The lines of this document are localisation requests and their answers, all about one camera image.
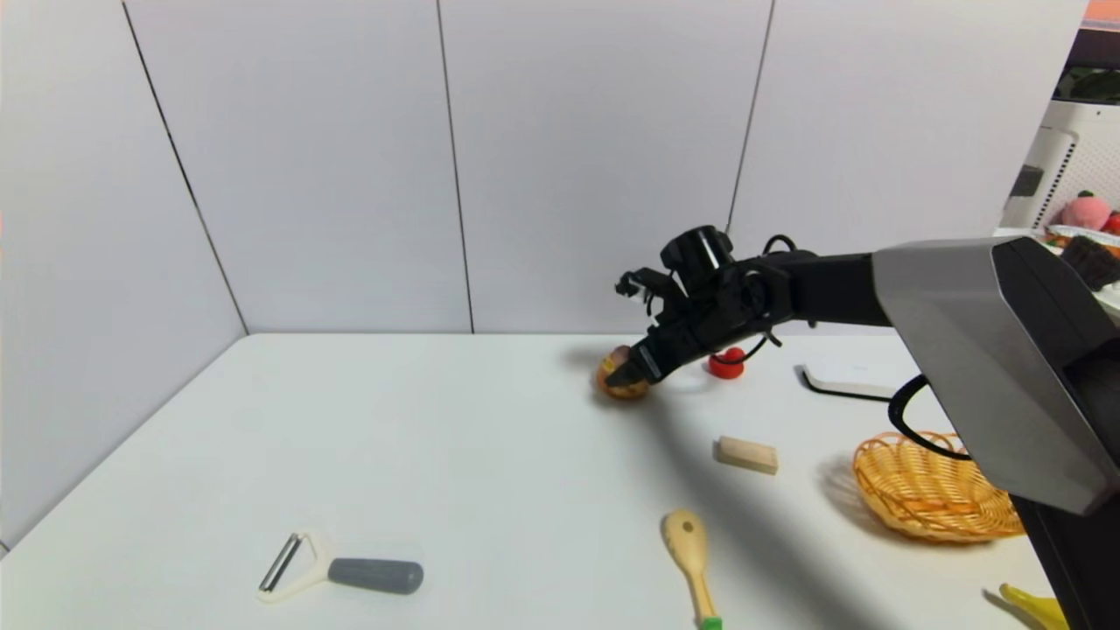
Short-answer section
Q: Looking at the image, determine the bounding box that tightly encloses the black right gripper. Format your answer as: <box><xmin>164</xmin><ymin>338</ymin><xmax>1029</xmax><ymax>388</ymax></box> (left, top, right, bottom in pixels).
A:
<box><xmin>605</xmin><ymin>312</ymin><xmax>708</xmax><ymax>388</ymax></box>

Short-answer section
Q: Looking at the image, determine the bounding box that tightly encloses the white perforated cabinet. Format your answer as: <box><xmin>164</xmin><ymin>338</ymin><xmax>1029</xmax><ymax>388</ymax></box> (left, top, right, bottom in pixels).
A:
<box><xmin>1000</xmin><ymin>98</ymin><xmax>1120</xmax><ymax>233</ymax></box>

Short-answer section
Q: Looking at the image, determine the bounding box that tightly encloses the wooden spoon green tip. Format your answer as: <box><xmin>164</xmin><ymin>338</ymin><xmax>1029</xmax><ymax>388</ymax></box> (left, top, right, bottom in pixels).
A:
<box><xmin>661</xmin><ymin>509</ymin><xmax>724</xmax><ymax>630</ymax></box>

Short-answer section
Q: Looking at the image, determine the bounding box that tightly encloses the black brush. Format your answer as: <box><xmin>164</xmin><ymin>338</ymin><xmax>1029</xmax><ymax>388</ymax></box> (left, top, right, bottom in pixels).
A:
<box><xmin>1061</xmin><ymin>234</ymin><xmax>1120</xmax><ymax>291</ymax></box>

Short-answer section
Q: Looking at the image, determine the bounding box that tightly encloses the flat white box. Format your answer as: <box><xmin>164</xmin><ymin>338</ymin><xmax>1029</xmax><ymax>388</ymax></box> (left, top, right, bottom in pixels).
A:
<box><xmin>801</xmin><ymin>363</ymin><xmax>921</xmax><ymax>403</ymax></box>

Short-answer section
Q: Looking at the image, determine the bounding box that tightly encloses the cream puff toy bun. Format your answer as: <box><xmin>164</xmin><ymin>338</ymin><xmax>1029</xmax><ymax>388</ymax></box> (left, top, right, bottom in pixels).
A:
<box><xmin>597</xmin><ymin>346</ymin><xmax>653</xmax><ymax>402</ymax></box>

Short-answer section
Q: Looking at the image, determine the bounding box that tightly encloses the dark object atop cabinet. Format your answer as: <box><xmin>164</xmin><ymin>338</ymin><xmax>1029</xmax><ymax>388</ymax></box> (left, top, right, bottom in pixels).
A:
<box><xmin>1054</xmin><ymin>68</ymin><xmax>1120</xmax><ymax>106</ymax></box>

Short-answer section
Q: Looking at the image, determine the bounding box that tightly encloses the yellow banana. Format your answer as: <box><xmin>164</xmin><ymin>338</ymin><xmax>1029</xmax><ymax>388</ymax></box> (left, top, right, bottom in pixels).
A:
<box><xmin>1000</xmin><ymin>582</ymin><xmax>1070</xmax><ymax>630</ymax></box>

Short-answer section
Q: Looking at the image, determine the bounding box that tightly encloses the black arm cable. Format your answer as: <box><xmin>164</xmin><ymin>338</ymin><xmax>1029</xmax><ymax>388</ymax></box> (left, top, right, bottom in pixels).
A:
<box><xmin>887</xmin><ymin>374</ymin><xmax>974</xmax><ymax>461</ymax></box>

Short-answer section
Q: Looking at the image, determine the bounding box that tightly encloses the pink peach plush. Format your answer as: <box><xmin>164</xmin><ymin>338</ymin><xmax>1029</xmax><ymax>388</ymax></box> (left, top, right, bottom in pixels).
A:
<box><xmin>1060</xmin><ymin>191</ymin><xmax>1112</xmax><ymax>232</ymax></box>

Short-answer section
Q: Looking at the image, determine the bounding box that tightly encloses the small wooden block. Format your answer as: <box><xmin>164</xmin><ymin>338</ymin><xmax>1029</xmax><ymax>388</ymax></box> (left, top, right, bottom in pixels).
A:
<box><xmin>716</xmin><ymin>436</ymin><xmax>779</xmax><ymax>476</ymax></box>

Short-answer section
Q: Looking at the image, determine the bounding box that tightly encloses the yellow wicker basket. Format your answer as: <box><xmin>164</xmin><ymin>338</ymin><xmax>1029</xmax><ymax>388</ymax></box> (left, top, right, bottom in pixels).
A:
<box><xmin>853</xmin><ymin>430</ymin><xmax>1026</xmax><ymax>543</ymax></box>

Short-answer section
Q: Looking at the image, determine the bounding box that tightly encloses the orange snack packet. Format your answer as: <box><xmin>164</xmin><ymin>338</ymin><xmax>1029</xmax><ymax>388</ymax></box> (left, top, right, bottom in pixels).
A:
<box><xmin>1046</xmin><ymin>224</ymin><xmax>1120</xmax><ymax>248</ymax></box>

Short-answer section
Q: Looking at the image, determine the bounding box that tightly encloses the grey handled peeler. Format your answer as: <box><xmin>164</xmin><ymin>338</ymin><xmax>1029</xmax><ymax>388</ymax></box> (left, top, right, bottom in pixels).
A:
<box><xmin>258</xmin><ymin>529</ymin><xmax>425</xmax><ymax>605</ymax></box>

